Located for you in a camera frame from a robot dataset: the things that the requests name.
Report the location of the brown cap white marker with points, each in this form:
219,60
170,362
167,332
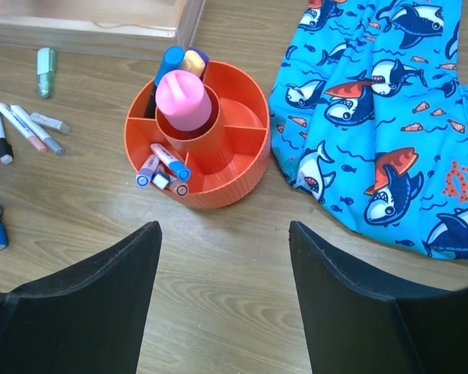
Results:
180,188

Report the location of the mint green highlighter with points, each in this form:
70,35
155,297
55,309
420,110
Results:
46,64

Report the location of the pink cap marker tube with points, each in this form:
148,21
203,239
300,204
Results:
183,99

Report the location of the lavender cap white marker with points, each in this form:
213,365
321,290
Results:
146,173

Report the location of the black highlighter blue cap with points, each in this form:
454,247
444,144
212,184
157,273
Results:
172,60

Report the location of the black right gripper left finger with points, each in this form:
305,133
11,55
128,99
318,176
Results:
87,318

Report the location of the light blue cap white marker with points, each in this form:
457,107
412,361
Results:
180,170

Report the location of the dark blue cap whiteboard marker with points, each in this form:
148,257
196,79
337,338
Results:
161,178

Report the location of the blue shark print cloth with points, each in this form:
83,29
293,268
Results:
369,117

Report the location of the orange round divided organizer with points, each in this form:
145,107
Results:
228,160

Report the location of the wooden rack base tray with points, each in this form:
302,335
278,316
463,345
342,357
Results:
127,29

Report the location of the black highlighter purple cap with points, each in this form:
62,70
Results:
204,56

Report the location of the peach cap white marker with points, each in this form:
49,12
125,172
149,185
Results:
23,129

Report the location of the grey cap white marker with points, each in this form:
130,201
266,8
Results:
46,138

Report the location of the grey white eraser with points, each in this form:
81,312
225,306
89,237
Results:
50,123

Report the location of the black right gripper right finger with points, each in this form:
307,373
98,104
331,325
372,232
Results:
360,319

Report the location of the pink highlighter yellow cap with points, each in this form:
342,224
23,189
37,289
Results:
193,63

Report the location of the black cap whiteboard marker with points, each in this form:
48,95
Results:
6,153

